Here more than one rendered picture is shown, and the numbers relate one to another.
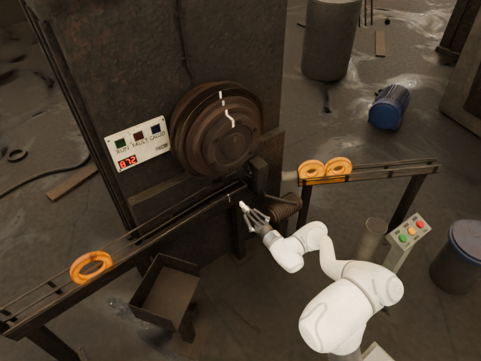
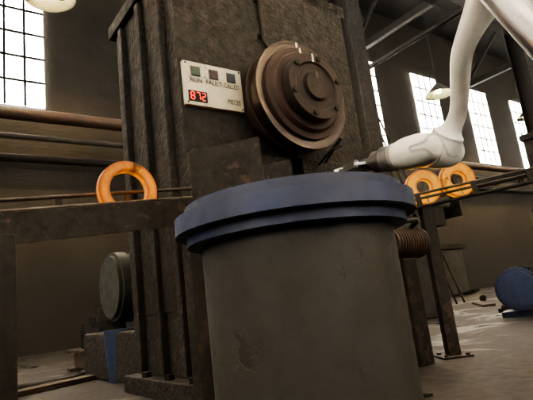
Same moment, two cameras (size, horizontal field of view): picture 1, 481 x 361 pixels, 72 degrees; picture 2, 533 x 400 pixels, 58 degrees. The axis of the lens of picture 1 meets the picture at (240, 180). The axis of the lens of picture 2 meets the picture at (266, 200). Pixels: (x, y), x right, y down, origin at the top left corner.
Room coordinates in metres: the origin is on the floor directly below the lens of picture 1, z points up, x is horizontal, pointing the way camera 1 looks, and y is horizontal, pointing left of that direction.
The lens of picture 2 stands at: (-0.65, 0.36, 0.30)
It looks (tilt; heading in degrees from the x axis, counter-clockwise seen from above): 12 degrees up; 357
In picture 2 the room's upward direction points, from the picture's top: 7 degrees counter-clockwise
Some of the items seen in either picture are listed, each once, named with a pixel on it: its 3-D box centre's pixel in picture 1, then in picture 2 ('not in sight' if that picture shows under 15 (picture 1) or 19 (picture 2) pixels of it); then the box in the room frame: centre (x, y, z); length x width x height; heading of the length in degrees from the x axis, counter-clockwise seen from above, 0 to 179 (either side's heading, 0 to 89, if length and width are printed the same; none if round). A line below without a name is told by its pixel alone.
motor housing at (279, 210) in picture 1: (282, 227); (412, 293); (1.30, -0.26, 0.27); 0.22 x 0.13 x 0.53; 124
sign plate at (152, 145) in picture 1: (140, 144); (213, 87); (1.13, 0.43, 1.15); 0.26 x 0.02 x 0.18; 124
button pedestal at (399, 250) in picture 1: (394, 260); not in sight; (1.00, -0.89, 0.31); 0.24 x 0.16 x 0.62; 124
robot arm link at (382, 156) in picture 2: (272, 239); (389, 158); (0.90, -0.14, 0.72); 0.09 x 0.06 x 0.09; 124
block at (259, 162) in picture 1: (257, 176); not in sight; (1.37, -0.10, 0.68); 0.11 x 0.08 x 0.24; 34
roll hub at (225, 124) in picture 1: (232, 144); (313, 87); (1.15, 0.03, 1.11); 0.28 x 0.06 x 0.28; 124
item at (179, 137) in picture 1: (220, 133); (298, 97); (1.23, 0.09, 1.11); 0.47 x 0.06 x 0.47; 124
